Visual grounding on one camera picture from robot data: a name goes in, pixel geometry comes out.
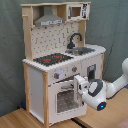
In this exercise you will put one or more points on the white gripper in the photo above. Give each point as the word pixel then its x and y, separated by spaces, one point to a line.
pixel 81 84

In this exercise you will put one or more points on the toy oven door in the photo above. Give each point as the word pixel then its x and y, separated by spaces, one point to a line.
pixel 61 99

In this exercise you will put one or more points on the red stove knob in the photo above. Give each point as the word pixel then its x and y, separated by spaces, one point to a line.
pixel 74 69
pixel 56 75

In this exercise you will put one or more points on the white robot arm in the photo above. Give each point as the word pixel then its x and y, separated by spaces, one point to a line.
pixel 95 92

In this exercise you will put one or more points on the wooden toy kitchen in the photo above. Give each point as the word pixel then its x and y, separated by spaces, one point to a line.
pixel 46 40

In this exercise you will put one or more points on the grey toy sink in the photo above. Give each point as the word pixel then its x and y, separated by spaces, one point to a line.
pixel 79 51

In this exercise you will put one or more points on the black stovetop red burners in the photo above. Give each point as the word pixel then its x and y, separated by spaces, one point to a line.
pixel 52 59

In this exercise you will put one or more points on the black toy faucet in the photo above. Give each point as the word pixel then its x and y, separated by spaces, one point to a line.
pixel 71 45

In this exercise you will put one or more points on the toy microwave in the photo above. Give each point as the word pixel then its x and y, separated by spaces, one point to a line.
pixel 78 11

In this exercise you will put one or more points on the grey range hood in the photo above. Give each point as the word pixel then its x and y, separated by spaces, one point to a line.
pixel 48 18

